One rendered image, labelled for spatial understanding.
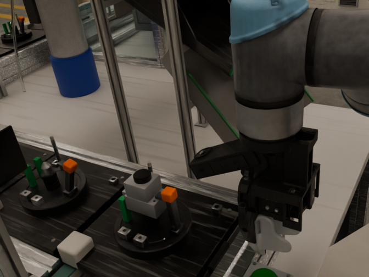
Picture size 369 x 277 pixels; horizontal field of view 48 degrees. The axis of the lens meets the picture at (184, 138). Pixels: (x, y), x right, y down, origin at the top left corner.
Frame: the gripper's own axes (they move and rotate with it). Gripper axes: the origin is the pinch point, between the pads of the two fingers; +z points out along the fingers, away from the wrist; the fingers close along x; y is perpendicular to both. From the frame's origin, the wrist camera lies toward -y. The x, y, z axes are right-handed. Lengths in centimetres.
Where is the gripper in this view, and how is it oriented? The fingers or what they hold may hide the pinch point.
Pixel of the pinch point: (258, 245)
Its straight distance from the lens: 62.6
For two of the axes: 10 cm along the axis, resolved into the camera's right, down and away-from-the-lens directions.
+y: 8.5, 1.8, -5.0
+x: 5.2, -5.0, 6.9
